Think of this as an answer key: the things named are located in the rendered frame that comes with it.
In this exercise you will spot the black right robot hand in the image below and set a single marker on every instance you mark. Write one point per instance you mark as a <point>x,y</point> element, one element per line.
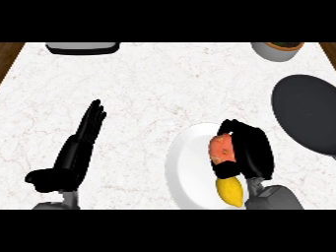
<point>256,152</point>

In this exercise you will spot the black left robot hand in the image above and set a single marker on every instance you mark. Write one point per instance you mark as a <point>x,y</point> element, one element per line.
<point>76,154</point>

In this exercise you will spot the orange and yellow squash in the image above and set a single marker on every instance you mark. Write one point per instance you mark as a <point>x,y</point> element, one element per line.
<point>223,149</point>

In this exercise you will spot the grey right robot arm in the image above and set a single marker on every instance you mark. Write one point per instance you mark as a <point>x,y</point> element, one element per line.
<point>272,196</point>

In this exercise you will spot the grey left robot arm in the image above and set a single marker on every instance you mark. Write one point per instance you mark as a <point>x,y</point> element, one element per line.
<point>62,201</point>

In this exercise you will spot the white round plate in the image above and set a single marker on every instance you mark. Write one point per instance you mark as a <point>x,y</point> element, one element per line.
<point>190,167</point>

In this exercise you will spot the dark grey frying pan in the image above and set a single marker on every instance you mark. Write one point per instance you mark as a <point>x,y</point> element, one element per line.
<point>316,114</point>

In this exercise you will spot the white pot with brown rim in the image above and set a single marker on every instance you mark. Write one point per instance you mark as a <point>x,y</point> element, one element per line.
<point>278,51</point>

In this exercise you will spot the grey and black appliance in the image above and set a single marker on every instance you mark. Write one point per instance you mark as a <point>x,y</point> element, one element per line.
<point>82,48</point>

